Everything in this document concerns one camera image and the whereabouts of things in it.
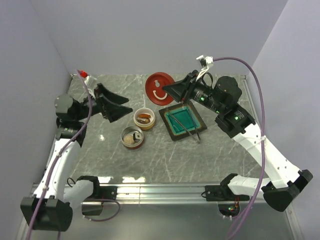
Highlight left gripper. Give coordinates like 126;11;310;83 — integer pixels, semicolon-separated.
75;83;133;122

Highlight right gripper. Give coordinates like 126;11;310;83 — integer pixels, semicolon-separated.
162;69;224;114

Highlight red round lid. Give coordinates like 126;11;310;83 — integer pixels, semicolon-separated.
145;72;175;106

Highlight orange food piece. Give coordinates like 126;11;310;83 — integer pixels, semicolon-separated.
138;113;151;119

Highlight brown food piece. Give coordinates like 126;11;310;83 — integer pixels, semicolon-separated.
137;118;151;125

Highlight beige round bun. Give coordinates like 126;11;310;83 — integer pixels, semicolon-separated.
123;135;135;145

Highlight sushi roll piece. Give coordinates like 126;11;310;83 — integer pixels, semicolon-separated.
133;132;142;140

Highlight metal tongs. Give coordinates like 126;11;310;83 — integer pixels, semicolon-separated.
164;107;201;144

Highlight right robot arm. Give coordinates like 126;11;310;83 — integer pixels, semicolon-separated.
162;71;313;212

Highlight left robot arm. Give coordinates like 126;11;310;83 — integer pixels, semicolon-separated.
20;83;133;232

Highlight red steel bowl container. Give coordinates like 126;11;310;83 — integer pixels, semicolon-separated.
121;125;145;150

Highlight black teal square tray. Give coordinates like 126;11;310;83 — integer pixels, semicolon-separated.
158;101;207;142

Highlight cream white bowl container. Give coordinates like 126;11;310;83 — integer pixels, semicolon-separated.
133;108;156;131

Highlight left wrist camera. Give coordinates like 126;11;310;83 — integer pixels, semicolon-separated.
84;75;98;91

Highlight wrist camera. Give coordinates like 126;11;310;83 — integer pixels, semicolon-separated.
84;75;98;91
196;55;214;78

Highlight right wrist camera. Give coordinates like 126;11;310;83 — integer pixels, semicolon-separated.
196;55;214;78

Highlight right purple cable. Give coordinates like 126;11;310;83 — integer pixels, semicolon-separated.
212;56;266;240

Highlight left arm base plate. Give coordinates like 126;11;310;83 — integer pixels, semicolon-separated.
85;185;118;202

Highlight aluminium mounting rail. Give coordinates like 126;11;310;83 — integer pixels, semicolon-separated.
27;182;293;206

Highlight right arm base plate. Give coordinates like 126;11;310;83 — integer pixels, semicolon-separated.
201;185;250;202

